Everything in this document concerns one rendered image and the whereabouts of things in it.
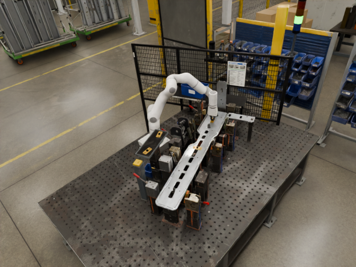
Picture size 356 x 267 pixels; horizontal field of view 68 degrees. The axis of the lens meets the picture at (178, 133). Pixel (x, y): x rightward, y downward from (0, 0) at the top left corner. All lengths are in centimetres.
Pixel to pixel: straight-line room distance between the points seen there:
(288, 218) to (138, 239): 177
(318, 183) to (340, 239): 75
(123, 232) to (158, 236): 30
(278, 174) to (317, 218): 88
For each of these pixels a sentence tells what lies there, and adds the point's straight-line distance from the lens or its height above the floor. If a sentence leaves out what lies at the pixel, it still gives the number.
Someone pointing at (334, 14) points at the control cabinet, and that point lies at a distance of 866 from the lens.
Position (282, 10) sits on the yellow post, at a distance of 286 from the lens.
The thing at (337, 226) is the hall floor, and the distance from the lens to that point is 344.
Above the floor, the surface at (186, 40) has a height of 111.
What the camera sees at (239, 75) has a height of 129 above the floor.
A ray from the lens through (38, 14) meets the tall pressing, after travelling 903.
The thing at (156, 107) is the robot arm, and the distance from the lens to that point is 260.
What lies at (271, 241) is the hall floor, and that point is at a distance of 311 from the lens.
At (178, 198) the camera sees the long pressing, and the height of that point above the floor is 100.
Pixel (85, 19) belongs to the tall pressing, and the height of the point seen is 53.
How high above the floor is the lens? 264
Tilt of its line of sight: 38 degrees down
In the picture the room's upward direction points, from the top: 5 degrees counter-clockwise
